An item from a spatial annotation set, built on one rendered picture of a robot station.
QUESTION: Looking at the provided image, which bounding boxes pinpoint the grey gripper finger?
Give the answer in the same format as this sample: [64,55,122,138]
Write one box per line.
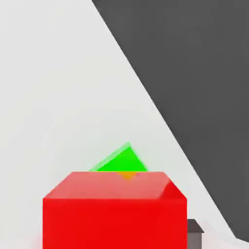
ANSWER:
[187,218,249,249]

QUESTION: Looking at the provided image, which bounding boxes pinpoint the small red cube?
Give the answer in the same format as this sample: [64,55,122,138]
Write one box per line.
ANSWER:
[42,171,188,249]

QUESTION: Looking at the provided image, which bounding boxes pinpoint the small green cube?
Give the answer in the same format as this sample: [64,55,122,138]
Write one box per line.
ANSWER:
[89,142,150,173]

